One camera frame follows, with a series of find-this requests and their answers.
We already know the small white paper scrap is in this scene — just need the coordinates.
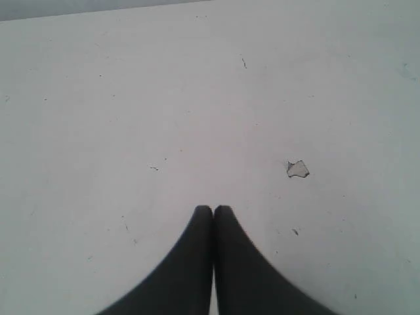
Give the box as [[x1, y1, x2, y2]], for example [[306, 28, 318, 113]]
[[287, 160, 310, 178]]

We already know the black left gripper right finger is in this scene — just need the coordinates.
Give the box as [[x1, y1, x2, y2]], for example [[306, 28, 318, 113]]
[[213, 205, 334, 314]]

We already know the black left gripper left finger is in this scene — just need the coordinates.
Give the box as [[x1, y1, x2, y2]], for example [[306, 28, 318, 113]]
[[100, 205, 213, 314]]

